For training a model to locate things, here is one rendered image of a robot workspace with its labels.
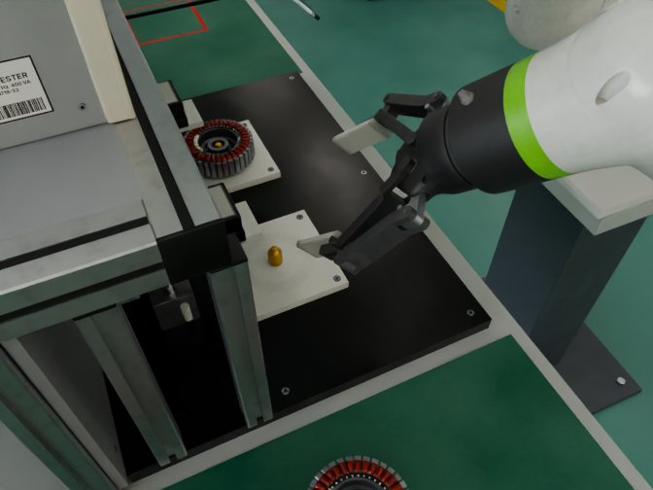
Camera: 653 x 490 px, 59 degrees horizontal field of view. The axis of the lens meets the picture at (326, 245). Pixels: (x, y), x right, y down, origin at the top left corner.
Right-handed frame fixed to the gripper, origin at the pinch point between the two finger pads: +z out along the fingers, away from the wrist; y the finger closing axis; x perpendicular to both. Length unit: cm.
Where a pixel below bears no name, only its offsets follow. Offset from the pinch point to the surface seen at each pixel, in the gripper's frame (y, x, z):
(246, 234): -4.9, 3.1, 10.7
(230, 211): -4.1, 6.8, 8.8
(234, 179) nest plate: 9.5, 0.5, 28.9
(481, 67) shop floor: 154, -111, 99
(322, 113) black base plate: 30.1, -10.2, 29.4
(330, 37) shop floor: 158, -61, 149
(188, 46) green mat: 46, 10, 59
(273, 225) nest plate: 2.5, -4.7, 20.9
